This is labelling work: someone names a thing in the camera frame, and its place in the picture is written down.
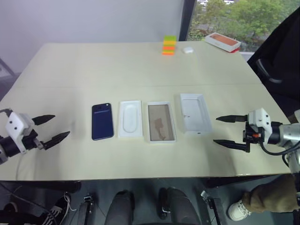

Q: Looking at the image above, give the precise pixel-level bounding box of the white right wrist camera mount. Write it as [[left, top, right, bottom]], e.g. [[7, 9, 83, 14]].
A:
[[247, 108, 273, 144]]

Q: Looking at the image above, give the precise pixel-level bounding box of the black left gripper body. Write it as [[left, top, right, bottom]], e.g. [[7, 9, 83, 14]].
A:
[[22, 128, 45, 151]]

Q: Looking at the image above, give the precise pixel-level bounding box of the orange and white box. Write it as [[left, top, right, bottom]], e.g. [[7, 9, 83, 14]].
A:
[[205, 32, 242, 54]]

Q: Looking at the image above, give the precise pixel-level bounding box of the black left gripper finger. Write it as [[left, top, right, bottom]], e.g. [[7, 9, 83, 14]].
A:
[[31, 114, 56, 126], [43, 131, 71, 151]]

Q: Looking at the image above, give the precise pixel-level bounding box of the black office chair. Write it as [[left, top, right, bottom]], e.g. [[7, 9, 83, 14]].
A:
[[247, 6, 300, 114]]

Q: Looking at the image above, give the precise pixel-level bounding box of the person's leg in brown trousers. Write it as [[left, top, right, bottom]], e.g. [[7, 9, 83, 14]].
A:
[[241, 173, 300, 214]]

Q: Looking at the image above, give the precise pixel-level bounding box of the white sneaker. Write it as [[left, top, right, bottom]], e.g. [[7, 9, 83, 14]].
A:
[[228, 199, 253, 221]]

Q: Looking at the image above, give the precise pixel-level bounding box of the dark blue smartphone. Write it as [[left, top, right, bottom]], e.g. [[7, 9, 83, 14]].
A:
[[91, 102, 115, 142]]

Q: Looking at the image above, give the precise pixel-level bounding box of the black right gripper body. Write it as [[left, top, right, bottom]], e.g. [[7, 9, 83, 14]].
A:
[[242, 121, 265, 145]]

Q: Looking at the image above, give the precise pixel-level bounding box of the white moulded insert tray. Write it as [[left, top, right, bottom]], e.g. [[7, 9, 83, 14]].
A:
[[118, 100, 144, 139]]

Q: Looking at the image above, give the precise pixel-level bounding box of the white phone box lid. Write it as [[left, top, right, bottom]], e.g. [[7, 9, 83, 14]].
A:
[[180, 93, 214, 135]]

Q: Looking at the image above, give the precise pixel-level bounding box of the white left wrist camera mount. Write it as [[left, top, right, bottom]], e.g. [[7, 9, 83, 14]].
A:
[[5, 112, 34, 155]]

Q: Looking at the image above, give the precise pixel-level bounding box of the green orange block stack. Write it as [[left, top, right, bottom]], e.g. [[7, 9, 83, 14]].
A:
[[161, 35, 177, 57]]

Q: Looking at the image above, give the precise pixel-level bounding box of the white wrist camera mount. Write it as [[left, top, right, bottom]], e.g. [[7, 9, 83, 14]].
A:
[[247, 108, 273, 144], [5, 112, 34, 155]]

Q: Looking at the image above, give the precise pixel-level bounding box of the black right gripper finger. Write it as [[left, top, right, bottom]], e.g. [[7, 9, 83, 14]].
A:
[[213, 139, 251, 153], [215, 114, 249, 123]]

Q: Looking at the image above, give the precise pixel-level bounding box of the black table leg bracket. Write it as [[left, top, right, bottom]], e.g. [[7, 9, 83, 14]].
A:
[[200, 190, 222, 225], [78, 192, 96, 225]]

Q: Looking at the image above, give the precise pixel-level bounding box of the dark window frame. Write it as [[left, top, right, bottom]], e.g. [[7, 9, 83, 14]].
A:
[[179, 0, 198, 42]]

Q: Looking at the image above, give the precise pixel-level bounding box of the dark rounded shape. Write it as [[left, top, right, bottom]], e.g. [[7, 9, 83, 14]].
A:
[[107, 189, 136, 225], [158, 187, 200, 225]]

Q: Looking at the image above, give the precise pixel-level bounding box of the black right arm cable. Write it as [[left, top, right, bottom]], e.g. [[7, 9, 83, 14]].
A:
[[260, 140, 300, 167]]

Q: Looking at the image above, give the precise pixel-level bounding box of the white box with brown insert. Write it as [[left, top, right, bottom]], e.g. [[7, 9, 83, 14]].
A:
[[147, 101, 178, 144]]

